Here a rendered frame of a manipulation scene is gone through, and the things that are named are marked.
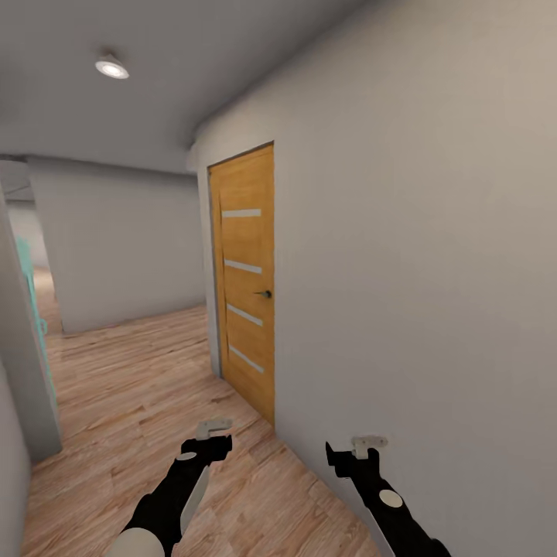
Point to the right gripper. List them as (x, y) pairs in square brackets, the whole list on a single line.
[(347, 465)]

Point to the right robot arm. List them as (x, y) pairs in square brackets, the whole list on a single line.
[(389, 521)]

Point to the door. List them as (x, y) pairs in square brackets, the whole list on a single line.
[(242, 197)]

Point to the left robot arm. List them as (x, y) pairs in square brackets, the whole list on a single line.
[(161, 518)]

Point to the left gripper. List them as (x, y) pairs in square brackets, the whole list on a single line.
[(217, 447)]

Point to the downlight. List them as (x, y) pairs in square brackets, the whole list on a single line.
[(111, 67)]

